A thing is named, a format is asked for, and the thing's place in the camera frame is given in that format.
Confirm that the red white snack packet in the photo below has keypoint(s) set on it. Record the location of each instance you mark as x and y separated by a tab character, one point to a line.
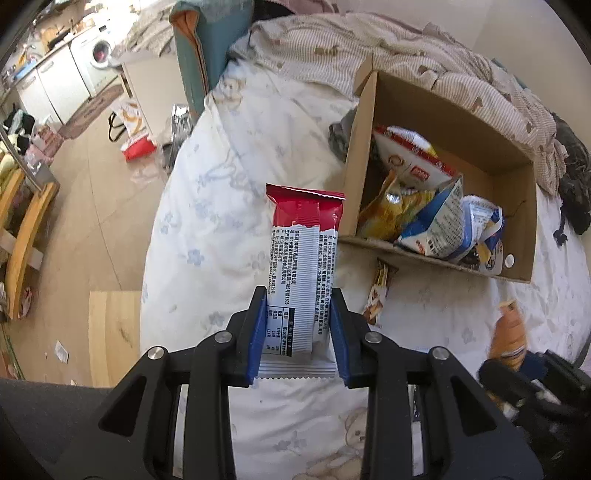
300	258

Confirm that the red white shopping bag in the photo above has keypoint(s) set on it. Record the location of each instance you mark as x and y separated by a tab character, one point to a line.
131	134

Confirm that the yellow snack packet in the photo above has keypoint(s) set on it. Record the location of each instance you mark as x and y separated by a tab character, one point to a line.
390	212

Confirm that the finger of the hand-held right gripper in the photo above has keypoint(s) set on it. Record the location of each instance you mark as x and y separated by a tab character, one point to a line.
508	383

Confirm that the white instant noodle bowl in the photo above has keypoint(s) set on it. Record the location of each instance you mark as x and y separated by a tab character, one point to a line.
494	258

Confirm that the beige checked quilt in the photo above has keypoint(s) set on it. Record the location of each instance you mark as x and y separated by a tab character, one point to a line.
369	46

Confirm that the silver foil bag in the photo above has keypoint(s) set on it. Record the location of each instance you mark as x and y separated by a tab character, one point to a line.
178	134

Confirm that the white washing machine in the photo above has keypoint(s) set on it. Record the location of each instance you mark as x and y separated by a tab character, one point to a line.
99	50

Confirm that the grey cloth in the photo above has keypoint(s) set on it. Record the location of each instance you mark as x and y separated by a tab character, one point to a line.
341	136

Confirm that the pink garment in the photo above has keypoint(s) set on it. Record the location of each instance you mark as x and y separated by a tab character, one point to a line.
304	4

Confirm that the white paper scrap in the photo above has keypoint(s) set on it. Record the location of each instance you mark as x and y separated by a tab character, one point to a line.
62	352

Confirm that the white kitchen cabinet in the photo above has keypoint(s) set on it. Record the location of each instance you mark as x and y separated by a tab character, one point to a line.
55	87

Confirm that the large blue white snack bag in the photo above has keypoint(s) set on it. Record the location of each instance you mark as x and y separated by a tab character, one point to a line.
436	226

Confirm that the white box table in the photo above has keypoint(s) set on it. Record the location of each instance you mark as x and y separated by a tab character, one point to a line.
152	87

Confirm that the brown floor rug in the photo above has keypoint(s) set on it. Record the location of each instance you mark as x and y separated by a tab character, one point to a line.
90	113

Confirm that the large white red snack bag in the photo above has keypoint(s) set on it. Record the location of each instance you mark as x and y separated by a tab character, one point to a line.
411	157

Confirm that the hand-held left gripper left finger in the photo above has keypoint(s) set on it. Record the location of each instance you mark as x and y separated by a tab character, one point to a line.
257	341

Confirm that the teal orange mattress pad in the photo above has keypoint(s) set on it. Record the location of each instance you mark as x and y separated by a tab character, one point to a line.
207	50

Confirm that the blue white snack packet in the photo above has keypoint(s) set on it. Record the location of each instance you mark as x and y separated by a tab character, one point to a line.
485	221

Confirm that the cardboard box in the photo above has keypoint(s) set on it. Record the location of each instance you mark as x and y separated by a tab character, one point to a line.
461	134

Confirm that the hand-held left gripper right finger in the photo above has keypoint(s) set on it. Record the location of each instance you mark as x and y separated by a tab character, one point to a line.
340	341

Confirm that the brown snack bar packet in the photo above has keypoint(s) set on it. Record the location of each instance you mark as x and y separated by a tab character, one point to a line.
378	295

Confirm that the orange snack packet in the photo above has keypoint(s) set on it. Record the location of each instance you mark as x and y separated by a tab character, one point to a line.
508	332

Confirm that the dark camouflage garment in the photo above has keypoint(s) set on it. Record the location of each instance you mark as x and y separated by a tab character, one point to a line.
575	175

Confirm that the yellow wooden rack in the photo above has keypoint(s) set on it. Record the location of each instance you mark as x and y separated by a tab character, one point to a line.
27	240

